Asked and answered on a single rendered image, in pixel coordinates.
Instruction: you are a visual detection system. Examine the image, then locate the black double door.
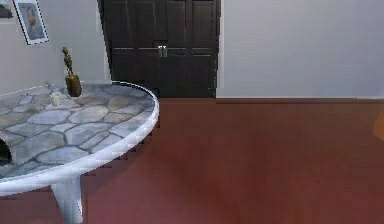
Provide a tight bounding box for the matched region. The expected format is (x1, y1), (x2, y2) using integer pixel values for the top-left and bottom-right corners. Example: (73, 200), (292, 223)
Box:
(98, 0), (222, 99)

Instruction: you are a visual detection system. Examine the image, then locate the round stone-top white table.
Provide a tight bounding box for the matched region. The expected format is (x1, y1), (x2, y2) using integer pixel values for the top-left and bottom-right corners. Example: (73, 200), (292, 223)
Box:
(0, 80), (160, 224)

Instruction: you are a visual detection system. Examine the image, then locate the small white cup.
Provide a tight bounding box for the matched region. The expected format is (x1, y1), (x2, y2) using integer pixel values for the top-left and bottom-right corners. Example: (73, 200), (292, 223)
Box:
(49, 92), (62, 107)

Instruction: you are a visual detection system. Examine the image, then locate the white framed portrait picture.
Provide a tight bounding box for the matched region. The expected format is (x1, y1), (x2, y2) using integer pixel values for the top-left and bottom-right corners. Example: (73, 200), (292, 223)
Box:
(12, 0), (50, 46)

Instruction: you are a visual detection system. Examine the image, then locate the black round object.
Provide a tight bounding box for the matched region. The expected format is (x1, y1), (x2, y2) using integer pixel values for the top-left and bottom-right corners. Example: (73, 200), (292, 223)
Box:
(0, 138), (13, 167)

